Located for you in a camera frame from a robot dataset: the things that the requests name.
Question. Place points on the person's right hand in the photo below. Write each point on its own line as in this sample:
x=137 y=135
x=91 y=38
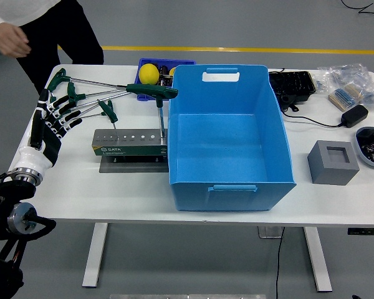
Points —
x=11 y=40

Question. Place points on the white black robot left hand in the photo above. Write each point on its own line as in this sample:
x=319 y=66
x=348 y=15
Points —
x=37 y=155

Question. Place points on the green silver hex key holder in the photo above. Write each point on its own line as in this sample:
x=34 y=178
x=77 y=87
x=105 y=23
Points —
x=127 y=151

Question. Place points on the large light blue plastic box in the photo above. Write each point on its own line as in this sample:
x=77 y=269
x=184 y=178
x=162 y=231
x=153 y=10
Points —
x=230 y=193

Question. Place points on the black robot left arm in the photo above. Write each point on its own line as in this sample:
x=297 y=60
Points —
x=6 y=199

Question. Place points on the white table leg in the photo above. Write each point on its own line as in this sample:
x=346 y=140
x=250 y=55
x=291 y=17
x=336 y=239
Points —
x=95 y=255
x=318 y=258

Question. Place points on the person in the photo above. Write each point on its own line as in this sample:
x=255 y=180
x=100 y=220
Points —
x=65 y=37

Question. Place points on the black table control panel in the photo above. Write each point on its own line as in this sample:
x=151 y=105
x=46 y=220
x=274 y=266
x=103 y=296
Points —
x=367 y=231

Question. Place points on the grey metal floor plate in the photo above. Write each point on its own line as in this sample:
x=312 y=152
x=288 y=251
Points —
x=268 y=232

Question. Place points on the grey hollow cube block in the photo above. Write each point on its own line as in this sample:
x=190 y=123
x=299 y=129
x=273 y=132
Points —
x=330 y=171

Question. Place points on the yellow lemon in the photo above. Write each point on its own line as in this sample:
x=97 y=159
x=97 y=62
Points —
x=149 y=74

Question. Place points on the grey oval tray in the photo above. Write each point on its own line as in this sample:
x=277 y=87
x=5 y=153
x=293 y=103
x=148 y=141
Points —
x=363 y=157

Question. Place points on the small dark blue plastic bin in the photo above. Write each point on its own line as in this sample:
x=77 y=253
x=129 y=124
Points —
x=149 y=62

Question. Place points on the dark brown electronic components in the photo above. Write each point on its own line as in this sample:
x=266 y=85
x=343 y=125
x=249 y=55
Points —
x=165 y=76

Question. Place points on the yellow black tape measure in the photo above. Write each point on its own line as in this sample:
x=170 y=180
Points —
x=172 y=71

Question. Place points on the black power adapter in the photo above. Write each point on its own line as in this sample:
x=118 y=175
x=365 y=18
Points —
x=355 y=116

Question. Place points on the blue resistor tape strip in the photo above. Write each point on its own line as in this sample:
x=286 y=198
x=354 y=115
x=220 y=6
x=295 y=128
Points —
x=339 y=98

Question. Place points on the black plastic tray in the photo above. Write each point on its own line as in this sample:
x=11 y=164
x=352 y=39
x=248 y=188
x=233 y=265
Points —
x=294 y=84

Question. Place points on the clear plastic parts bags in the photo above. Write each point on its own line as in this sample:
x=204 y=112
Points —
x=346 y=74

